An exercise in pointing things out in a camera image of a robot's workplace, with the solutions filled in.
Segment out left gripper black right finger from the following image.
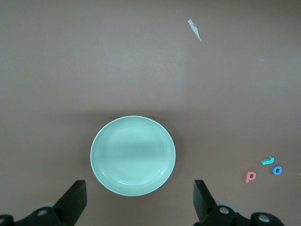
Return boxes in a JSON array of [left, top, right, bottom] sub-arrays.
[[193, 179, 286, 226]]

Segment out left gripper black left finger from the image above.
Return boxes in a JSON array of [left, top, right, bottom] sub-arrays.
[[0, 179, 88, 226]]

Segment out pink foam letter p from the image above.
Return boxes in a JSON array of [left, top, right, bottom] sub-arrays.
[[244, 170, 257, 184]]

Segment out green round plate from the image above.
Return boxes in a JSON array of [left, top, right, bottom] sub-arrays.
[[90, 115, 176, 197]]

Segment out brown table cover sheet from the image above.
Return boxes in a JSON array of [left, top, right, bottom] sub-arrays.
[[0, 0, 301, 226]]

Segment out white paper scrap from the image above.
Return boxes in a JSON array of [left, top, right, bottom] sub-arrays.
[[187, 18, 203, 42]]

